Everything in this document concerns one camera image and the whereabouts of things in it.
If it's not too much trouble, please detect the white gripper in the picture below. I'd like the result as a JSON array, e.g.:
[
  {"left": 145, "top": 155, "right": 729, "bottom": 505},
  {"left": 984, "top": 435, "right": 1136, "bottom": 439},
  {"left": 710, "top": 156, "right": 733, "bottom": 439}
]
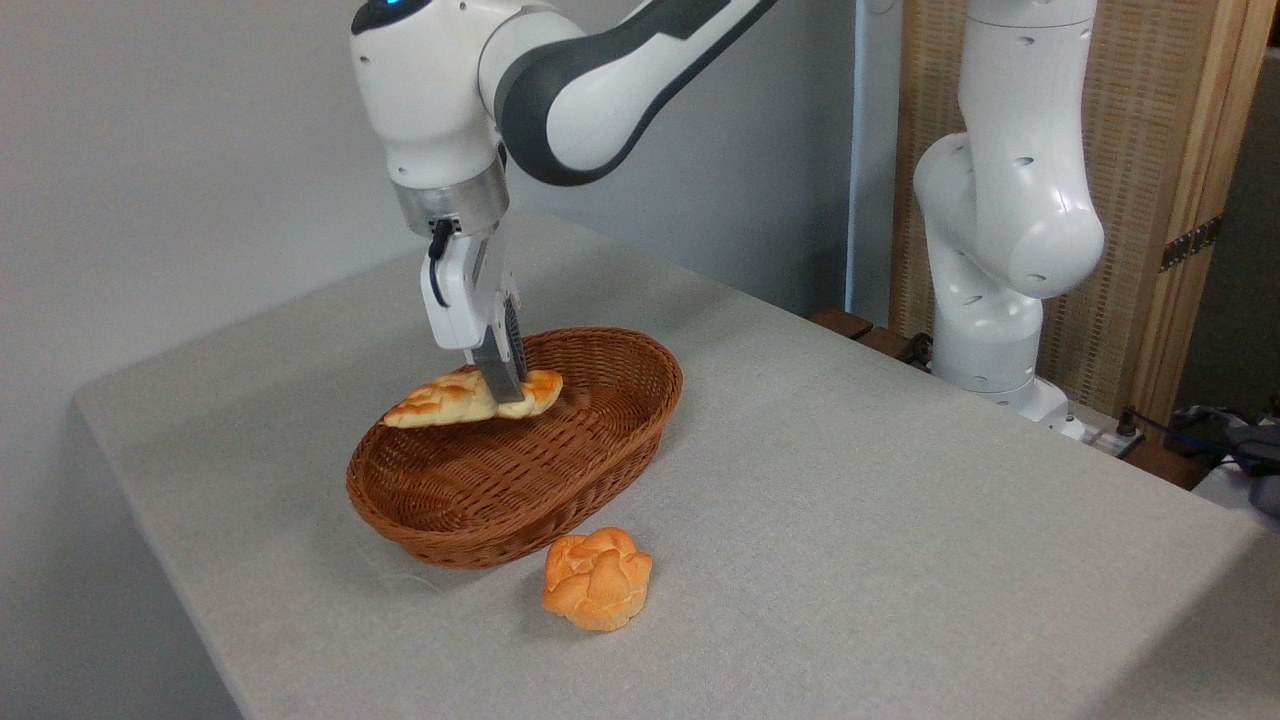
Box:
[{"left": 419, "top": 224, "right": 529, "bottom": 405}]

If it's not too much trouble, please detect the long braided bread loaf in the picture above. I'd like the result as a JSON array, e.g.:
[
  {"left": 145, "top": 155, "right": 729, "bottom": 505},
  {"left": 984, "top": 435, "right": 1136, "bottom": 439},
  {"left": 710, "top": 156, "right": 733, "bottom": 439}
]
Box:
[{"left": 383, "top": 368, "right": 564, "bottom": 430}]

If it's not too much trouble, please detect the round knotted bread roll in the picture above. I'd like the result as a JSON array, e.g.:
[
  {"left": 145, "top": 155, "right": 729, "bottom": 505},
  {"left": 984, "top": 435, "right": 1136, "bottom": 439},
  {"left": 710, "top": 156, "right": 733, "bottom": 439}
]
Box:
[{"left": 541, "top": 527, "right": 654, "bottom": 633}]

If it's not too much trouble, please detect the brown oval wicker basket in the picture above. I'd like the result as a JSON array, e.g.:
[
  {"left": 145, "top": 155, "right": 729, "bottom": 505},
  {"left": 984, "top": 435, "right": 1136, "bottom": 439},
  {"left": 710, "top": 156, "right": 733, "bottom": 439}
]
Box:
[{"left": 346, "top": 326, "right": 685, "bottom": 571}]

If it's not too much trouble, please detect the brown wooden block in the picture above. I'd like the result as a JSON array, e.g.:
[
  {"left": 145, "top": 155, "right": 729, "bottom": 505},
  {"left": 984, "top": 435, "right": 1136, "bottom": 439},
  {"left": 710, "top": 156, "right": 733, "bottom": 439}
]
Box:
[
  {"left": 855, "top": 328, "right": 913, "bottom": 363},
  {"left": 808, "top": 308, "right": 876, "bottom": 341}
]

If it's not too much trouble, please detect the white vertical pole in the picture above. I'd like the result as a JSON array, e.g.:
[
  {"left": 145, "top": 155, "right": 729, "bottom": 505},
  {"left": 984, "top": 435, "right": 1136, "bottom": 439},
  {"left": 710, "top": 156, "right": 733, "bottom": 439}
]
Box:
[{"left": 845, "top": 0, "right": 901, "bottom": 316}]

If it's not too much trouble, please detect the wooden rattan folding screen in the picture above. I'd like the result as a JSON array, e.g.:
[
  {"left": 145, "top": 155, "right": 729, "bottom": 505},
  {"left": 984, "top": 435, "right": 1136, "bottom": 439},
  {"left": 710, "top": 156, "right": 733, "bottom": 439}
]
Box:
[{"left": 890, "top": 0, "right": 1280, "bottom": 426}]

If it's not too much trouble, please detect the dark metal screen hinge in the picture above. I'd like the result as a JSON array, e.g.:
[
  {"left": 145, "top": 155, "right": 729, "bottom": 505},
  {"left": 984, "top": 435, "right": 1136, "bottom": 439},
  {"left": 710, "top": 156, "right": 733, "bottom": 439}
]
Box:
[{"left": 1160, "top": 215, "right": 1223, "bottom": 273}]

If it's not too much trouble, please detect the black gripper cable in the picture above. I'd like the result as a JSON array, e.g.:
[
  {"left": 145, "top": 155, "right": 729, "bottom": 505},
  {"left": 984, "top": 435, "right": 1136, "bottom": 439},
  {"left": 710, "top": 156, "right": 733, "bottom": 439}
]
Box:
[{"left": 427, "top": 218, "right": 457, "bottom": 309}]

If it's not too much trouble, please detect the dark cable bundle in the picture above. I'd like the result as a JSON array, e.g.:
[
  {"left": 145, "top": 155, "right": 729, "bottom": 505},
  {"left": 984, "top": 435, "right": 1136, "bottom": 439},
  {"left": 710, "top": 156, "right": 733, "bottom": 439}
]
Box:
[{"left": 1118, "top": 398, "right": 1280, "bottom": 519}]

